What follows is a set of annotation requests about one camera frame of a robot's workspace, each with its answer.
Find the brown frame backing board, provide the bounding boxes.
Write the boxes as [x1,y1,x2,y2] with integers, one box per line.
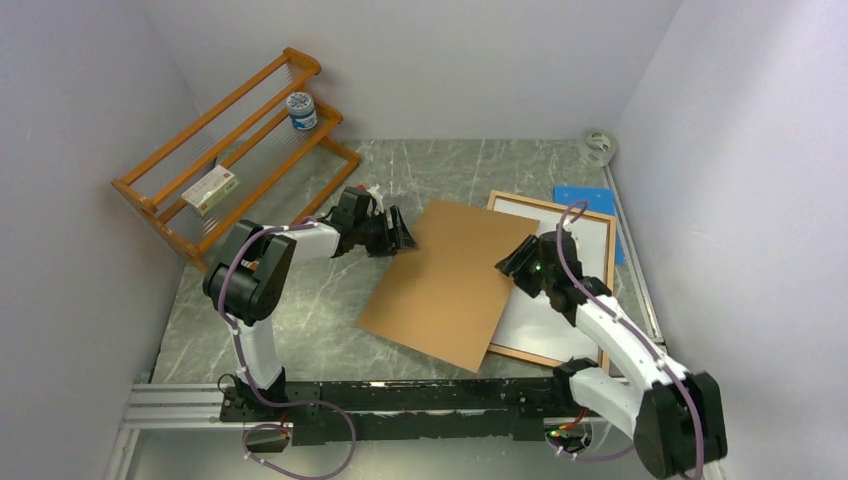
[357,199,539,372]

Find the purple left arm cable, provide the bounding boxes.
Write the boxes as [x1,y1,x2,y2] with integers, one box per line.
[217,217,359,480]

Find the blue plastic sheet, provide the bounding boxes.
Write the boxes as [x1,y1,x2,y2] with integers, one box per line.
[553,185,627,267]

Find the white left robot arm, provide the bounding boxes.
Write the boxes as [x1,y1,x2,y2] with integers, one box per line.
[202,186,417,420]

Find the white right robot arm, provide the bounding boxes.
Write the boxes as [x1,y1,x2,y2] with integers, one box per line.
[495,231,728,479]

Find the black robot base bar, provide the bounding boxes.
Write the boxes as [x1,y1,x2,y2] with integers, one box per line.
[219,369,595,446]

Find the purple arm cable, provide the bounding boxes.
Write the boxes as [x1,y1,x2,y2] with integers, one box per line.
[217,217,359,480]
[547,199,706,480]

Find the small white cardboard box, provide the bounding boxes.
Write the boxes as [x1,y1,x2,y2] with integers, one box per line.
[181,165,240,217]

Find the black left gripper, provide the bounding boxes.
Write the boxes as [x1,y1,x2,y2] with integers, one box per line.
[355,208,418,260]

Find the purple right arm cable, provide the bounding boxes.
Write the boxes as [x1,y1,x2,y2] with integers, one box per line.
[547,199,706,480]

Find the orange wooden shelf rack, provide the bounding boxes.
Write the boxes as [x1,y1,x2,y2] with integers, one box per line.
[111,47,361,272]

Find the clear tape roll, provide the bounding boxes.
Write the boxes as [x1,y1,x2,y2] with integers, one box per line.
[577,129,619,168]

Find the wooden picture frame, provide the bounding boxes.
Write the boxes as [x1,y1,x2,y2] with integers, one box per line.
[487,190,616,371]

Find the blue white lidded jar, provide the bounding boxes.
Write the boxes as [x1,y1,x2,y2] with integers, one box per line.
[285,91,318,131]

